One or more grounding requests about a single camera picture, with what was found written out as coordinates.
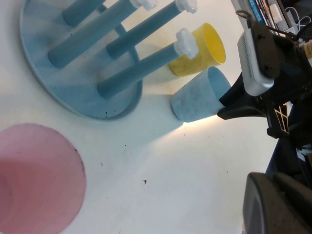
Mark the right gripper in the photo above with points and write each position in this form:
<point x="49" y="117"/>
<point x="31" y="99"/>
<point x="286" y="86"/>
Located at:
<point x="292" y="97"/>

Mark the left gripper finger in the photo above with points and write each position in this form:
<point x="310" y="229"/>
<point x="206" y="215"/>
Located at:
<point x="275" y="207"/>

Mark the light blue plastic cup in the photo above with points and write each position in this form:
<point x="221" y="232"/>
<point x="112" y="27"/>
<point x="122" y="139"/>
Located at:
<point x="192" y="97"/>

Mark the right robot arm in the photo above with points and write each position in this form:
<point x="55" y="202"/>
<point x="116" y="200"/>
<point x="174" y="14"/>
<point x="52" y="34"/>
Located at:
<point x="303" y="48"/>

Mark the yellow plastic cup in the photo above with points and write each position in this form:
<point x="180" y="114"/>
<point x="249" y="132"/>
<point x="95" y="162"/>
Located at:
<point x="195" y="63"/>

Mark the blue cup stand white caps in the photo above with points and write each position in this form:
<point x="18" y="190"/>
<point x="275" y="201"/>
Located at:
<point x="73" y="92"/>

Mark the pink plastic cup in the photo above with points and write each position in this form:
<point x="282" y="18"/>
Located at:
<point x="36" y="182"/>

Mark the white power adapter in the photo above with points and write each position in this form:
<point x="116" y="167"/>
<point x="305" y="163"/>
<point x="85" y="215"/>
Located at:
<point x="276" y="13"/>

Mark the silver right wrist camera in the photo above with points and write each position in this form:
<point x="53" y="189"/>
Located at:
<point x="248" y="70"/>

